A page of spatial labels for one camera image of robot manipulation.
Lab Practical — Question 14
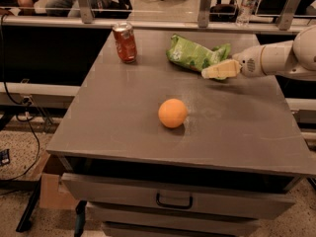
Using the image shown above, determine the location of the grey middle drawer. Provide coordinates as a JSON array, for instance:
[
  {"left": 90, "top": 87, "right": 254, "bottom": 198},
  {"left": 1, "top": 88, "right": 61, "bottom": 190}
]
[{"left": 86, "top": 201, "right": 261, "bottom": 237}]

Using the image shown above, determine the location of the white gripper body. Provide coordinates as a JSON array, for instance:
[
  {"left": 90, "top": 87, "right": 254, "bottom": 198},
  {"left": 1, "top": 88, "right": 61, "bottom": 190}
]
[{"left": 232, "top": 45, "right": 265, "bottom": 77}]

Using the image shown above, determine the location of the grey top drawer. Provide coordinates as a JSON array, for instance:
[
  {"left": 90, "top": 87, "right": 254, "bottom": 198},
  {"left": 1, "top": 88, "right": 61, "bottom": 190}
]
[{"left": 61, "top": 173, "right": 294, "bottom": 219}]

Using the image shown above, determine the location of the clear plastic water bottle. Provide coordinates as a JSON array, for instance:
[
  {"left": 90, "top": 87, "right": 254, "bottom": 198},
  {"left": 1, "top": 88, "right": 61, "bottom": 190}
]
[{"left": 236, "top": 0, "right": 257, "bottom": 26}]

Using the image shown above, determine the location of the black cable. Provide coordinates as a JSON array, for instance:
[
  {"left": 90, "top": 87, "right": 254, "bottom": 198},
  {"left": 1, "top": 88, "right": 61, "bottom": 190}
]
[{"left": 0, "top": 14, "right": 41, "bottom": 183}]

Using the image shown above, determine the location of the cardboard box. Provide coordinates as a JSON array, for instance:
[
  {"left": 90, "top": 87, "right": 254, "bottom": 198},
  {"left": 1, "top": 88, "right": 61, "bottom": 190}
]
[{"left": 39, "top": 156, "right": 78, "bottom": 210}]

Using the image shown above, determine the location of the seated person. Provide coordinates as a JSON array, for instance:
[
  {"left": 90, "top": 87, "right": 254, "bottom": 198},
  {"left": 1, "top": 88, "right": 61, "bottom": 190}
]
[{"left": 0, "top": 0, "right": 133, "bottom": 20}]

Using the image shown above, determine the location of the green rice chip bag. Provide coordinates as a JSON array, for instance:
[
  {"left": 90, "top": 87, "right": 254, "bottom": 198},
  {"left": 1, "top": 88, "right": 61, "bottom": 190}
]
[{"left": 166, "top": 35, "right": 231, "bottom": 72}]

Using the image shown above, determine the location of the black bag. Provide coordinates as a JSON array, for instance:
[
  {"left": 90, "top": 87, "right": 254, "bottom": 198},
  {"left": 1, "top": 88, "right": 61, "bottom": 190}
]
[{"left": 209, "top": 0, "right": 239, "bottom": 23}]

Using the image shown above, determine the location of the red soda can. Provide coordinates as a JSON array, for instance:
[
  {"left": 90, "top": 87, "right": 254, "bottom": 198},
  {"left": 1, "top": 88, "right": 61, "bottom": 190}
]
[{"left": 113, "top": 22, "right": 137, "bottom": 63}]

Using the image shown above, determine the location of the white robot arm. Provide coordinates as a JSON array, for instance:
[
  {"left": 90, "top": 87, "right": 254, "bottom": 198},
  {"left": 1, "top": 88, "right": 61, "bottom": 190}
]
[{"left": 201, "top": 26, "right": 316, "bottom": 81}]

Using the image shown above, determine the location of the metal rail with posts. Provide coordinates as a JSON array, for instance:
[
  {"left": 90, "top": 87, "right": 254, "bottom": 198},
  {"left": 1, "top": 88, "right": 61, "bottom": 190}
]
[{"left": 1, "top": 0, "right": 308, "bottom": 36}]

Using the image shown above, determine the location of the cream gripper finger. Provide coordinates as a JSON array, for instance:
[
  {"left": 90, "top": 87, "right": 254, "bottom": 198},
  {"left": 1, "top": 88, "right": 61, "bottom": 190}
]
[{"left": 201, "top": 59, "right": 241, "bottom": 79}]

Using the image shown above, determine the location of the orange fruit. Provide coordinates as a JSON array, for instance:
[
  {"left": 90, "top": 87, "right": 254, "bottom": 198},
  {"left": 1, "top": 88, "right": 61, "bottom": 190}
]
[{"left": 158, "top": 99, "right": 188, "bottom": 128}]

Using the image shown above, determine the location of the grey drawer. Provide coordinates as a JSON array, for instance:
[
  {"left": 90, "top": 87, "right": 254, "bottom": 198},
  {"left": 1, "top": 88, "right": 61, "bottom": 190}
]
[
  {"left": 61, "top": 173, "right": 294, "bottom": 219},
  {"left": 86, "top": 201, "right": 261, "bottom": 237}
]

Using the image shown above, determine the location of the black drawer handle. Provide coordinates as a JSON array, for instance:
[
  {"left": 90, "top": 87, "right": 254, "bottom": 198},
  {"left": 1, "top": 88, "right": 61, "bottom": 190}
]
[{"left": 155, "top": 193, "right": 194, "bottom": 210}]

